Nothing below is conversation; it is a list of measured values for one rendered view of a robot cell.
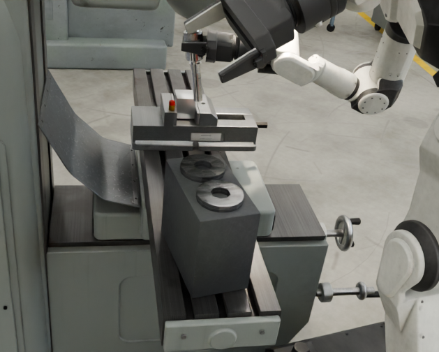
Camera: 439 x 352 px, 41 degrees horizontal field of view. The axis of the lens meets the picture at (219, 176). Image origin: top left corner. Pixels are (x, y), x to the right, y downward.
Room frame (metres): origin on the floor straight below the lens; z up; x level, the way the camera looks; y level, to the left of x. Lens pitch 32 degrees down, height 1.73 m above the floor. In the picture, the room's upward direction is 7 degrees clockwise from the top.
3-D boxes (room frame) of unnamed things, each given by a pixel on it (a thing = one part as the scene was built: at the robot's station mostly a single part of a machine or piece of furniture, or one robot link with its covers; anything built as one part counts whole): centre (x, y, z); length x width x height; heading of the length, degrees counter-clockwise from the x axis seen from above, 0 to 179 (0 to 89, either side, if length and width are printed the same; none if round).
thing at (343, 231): (1.51, -0.38, 0.63); 0.16 x 0.12 x 0.12; 103
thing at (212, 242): (0.95, 0.01, 1.03); 0.22 x 0.12 x 0.20; 24
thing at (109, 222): (1.40, 0.10, 0.79); 0.50 x 0.35 x 0.12; 103
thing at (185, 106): (1.47, 0.12, 1.03); 0.06 x 0.05 x 0.06; 13
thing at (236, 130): (1.48, 0.09, 0.98); 0.35 x 0.15 x 0.11; 103
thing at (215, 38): (1.40, 0.01, 1.23); 0.13 x 0.12 x 0.10; 4
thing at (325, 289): (1.38, -0.45, 0.51); 0.22 x 0.06 x 0.06; 103
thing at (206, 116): (1.48, 0.06, 1.02); 0.12 x 0.06 x 0.04; 13
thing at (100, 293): (1.40, 0.08, 0.43); 0.80 x 0.30 x 0.60; 103
